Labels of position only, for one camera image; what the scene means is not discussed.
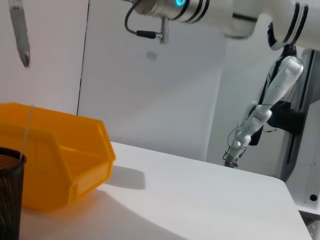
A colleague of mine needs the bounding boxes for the yellow plastic bin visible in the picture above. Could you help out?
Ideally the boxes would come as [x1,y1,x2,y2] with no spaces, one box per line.
[0,102,117,213]

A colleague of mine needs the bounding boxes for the white metal equipment frame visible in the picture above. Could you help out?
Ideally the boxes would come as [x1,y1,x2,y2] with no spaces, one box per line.
[276,48,320,240]

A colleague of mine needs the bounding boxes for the clear ballpoint pen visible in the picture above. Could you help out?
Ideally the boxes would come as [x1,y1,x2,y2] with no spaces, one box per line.
[8,0,31,68]

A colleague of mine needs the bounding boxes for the black background mount box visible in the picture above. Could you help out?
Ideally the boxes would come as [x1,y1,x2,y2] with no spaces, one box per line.
[266,101,306,135]

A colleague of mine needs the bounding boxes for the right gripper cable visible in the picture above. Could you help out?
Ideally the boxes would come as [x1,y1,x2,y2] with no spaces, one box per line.
[124,1,170,45]

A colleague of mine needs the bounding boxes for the transparent plastic ruler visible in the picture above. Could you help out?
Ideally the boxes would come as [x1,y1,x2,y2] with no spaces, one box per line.
[21,104,35,161]

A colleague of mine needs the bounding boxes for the black mesh pen holder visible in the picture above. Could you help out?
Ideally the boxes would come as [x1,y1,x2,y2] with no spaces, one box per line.
[0,146,28,240]

